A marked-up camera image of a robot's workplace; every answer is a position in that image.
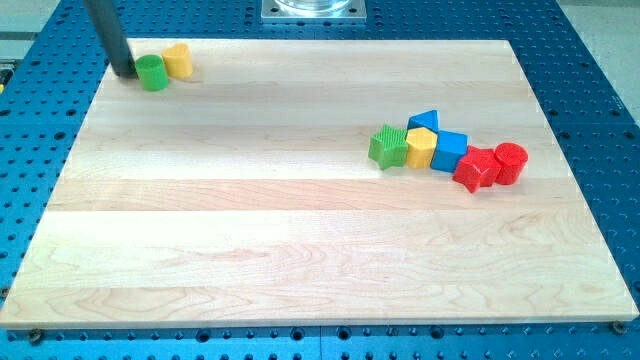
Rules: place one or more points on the left board clamp screw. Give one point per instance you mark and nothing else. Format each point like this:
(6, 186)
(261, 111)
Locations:
(35, 336)

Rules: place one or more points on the red cylinder block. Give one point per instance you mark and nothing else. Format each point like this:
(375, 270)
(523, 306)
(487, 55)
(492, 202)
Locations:
(512, 157)

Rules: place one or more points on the red star block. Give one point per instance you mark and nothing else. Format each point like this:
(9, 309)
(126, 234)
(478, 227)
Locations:
(477, 168)

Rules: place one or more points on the right board clamp screw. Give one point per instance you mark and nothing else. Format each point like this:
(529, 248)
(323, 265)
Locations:
(618, 328)

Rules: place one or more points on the wooden board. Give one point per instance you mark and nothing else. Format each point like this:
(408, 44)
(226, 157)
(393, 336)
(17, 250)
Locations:
(244, 196)

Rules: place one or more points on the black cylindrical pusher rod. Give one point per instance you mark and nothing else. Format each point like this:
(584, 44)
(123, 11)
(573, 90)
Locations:
(104, 17)

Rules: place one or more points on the blue cube block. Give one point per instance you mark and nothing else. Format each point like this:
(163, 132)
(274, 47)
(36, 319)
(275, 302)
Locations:
(450, 148)

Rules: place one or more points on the green star block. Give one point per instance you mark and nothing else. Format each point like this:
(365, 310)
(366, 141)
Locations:
(388, 147)

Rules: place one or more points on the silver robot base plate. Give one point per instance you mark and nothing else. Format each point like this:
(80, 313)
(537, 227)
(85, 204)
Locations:
(313, 11)

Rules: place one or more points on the blue triangle block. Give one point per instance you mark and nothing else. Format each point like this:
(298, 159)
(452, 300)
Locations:
(428, 120)

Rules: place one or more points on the yellow heart block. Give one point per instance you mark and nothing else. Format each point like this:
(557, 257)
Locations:
(178, 61)

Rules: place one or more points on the yellow pentagon block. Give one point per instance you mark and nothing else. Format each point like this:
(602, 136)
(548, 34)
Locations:
(421, 143)

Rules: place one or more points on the green cylinder block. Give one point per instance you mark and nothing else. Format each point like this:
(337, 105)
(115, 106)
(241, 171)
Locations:
(151, 72)

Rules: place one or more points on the board clamp screw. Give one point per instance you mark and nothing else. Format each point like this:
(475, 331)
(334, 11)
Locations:
(35, 336)
(618, 328)

